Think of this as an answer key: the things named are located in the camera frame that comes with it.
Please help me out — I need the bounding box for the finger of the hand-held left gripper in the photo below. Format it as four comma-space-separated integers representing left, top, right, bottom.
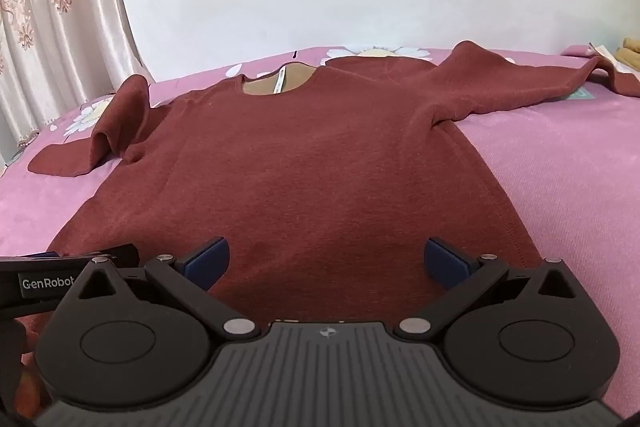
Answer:
46, 245, 139, 267

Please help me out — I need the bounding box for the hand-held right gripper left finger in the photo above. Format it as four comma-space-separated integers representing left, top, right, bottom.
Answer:
75, 236, 261, 339

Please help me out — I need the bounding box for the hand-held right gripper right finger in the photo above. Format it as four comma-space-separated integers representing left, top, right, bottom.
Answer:
394, 236, 582, 339

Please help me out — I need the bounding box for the maroon long-sleeve sweater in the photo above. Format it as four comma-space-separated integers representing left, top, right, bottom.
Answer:
27, 39, 640, 344

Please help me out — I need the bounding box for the pink floral bedsheet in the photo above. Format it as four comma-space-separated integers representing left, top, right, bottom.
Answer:
0, 44, 640, 419

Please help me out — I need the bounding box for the beige patterned curtain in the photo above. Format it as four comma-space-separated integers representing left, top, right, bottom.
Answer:
0, 0, 152, 168

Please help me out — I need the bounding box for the yellow folded cloth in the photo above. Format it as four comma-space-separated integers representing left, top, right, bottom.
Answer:
615, 38, 640, 70

